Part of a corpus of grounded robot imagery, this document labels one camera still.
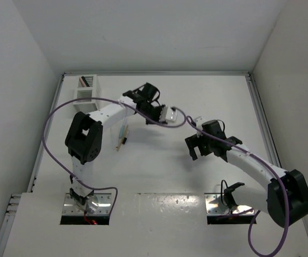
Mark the pink makeup pencil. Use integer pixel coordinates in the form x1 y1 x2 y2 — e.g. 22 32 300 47
79 76 89 87

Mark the dark green gold-tipped pen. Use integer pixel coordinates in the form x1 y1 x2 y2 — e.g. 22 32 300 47
84 76 94 87

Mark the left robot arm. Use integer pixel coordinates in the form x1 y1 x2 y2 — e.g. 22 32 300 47
65 83 168 207

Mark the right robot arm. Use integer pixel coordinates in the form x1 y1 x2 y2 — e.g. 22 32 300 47
185 117 308 227

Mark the gold makeup pencil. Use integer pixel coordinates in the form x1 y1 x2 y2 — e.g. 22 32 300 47
116 125 128 151

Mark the light blue makeup stick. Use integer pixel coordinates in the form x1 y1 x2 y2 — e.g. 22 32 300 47
119 125 126 138

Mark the thin white stick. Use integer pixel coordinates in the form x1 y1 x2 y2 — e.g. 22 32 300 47
112 126 119 149

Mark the white slatted organizer box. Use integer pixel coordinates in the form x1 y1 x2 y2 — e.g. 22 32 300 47
73 74 102 114

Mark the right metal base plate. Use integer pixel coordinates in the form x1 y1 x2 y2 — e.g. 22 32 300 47
204 193 255 216

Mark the metal base plate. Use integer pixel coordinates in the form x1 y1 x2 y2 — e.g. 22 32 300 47
204 193 255 216
61 193 112 217

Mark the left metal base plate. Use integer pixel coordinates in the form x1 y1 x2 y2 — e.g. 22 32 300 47
61 193 112 217

